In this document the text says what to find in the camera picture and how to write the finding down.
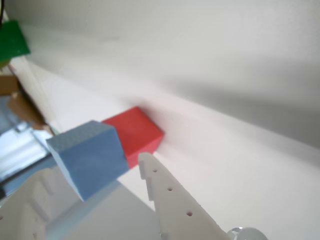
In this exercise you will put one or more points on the ridged translucent gripper finger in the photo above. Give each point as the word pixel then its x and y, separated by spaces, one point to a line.
pixel 22 215

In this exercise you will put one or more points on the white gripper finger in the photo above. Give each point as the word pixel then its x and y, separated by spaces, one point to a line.
pixel 175 212

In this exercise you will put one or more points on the blue foam cube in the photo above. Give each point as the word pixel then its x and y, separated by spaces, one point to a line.
pixel 87 157

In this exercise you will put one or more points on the red foam cube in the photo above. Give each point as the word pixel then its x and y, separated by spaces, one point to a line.
pixel 140 135

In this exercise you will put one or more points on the brown cardboard piece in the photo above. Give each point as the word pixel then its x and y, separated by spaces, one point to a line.
pixel 22 107

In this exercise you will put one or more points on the bright green panel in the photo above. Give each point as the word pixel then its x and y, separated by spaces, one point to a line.
pixel 12 40

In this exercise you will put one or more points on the silver metal frame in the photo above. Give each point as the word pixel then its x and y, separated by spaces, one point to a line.
pixel 20 147

